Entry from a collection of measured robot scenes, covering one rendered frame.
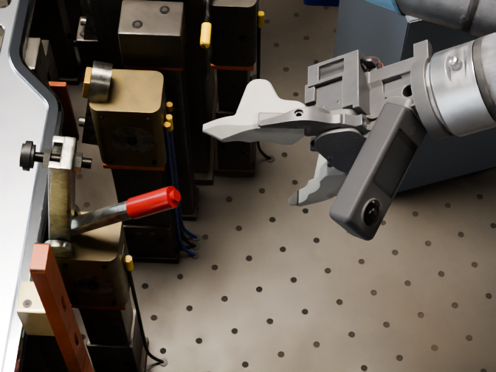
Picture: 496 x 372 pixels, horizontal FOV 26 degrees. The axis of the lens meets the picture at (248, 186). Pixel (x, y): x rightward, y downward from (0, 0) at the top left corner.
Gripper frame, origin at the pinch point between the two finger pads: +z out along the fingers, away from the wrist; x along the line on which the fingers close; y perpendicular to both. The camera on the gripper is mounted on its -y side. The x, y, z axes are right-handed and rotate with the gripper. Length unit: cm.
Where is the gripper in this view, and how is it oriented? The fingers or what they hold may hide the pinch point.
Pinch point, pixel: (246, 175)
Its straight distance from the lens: 100.9
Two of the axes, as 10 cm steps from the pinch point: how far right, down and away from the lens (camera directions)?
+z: -8.4, 2.4, 4.9
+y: 0.5, -8.6, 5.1
